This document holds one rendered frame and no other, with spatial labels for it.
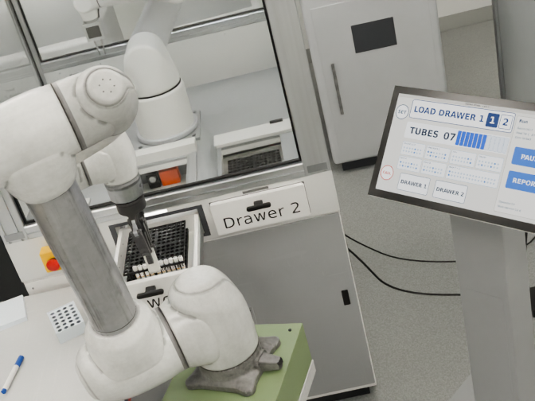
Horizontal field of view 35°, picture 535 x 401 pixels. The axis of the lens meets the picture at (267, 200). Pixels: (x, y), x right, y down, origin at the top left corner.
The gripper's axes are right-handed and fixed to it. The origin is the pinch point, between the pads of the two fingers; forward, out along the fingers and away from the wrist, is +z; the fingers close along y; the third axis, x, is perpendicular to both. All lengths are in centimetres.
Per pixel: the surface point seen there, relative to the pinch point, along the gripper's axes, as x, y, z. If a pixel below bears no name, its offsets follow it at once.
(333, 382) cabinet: -38, 35, 87
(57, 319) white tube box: 34.6, 11.6, 19.6
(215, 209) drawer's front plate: -15.7, 32.8, 8.0
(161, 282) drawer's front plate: -0.3, 0.9, 7.8
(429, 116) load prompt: -80, 15, -15
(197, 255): -9.8, 13.2, 10.1
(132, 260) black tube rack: 9.5, 17.7, 9.6
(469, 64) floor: -156, 295, 99
